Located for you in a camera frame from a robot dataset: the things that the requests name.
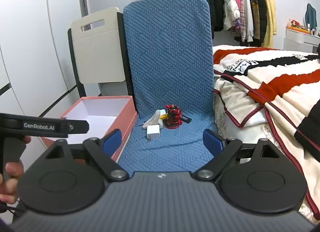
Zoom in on teal garment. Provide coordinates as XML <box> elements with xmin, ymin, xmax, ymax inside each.
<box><xmin>305</xmin><ymin>3</ymin><xmax>318</xmax><ymax>32</ymax></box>

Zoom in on beige folding chair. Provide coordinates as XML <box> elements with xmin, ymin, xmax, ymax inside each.
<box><xmin>67</xmin><ymin>7</ymin><xmax>133</xmax><ymax>112</ymax></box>

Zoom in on blue quilted chair cushion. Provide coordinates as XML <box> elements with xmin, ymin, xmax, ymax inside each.
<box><xmin>117</xmin><ymin>0</ymin><xmax>221</xmax><ymax>172</ymax></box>

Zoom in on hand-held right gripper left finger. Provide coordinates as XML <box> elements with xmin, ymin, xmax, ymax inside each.
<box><xmin>45</xmin><ymin>129</ymin><xmax>128</xmax><ymax>182</ymax></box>

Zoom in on cream embroidered bed sheet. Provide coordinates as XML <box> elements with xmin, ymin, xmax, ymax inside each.
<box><xmin>213</xmin><ymin>88</ymin><xmax>320</xmax><ymax>225</ymax></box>

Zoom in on white charger plug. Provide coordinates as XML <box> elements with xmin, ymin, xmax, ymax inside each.
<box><xmin>147</xmin><ymin>125</ymin><xmax>161</xmax><ymax>142</ymax></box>

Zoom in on red black striped blanket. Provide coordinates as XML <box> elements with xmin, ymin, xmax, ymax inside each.
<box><xmin>212</xmin><ymin>46</ymin><xmax>320</xmax><ymax>222</ymax></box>

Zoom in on white wardrobe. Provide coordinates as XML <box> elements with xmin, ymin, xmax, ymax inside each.
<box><xmin>0</xmin><ymin>0</ymin><xmax>88</xmax><ymax>147</ymax></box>

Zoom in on white cabinet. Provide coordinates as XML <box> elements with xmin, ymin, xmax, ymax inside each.
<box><xmin>283</xmin><ymin>27</ymin><xmax>320</xmax><ymax>53</ymax></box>

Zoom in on yellow handled screwdriver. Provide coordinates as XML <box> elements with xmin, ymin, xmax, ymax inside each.
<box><xmin>135</xmin><ymin>113</ymin><xmax>167</xmax><ymax>126</ymax></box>

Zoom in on white plush toy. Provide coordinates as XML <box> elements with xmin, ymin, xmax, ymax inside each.
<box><xmin>142</xmin><ymin>109</ymin><xmax>164</xmax><ymax>130</ymax></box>

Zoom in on pink cardboard box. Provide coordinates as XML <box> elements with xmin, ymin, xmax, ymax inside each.
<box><xmin>41</xmin><ymin>95</ymin><xmax>138</xmax><ymax>165</ymax></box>

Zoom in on black cable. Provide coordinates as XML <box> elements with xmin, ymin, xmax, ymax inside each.
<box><xmin>0</xmin><ymin>202</ymin><xmax>25</xmax><ymax>217</ymax></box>

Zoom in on person's left hand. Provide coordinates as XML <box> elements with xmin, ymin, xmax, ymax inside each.
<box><xmin>0</xmin><ymin>136</ymin><xmax>32</xmax><ymax>205</ymax></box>

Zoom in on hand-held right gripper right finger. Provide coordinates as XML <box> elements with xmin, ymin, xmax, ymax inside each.
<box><xmin>194</xmin><ymin>129</ymin><xmax>282</xmax><ymax>182</ymax></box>

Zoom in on red black figurine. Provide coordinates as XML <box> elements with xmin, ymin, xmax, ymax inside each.
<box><xmin>165</xmin><ymin>104</ymin><xmax>183</xmax><ymax>129</ymax></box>

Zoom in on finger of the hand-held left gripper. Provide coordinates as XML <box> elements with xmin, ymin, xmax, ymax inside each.
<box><xmin>68</xmin><ymin>120</ymin><xmax>90</xmax><ymax>135</ymax></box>

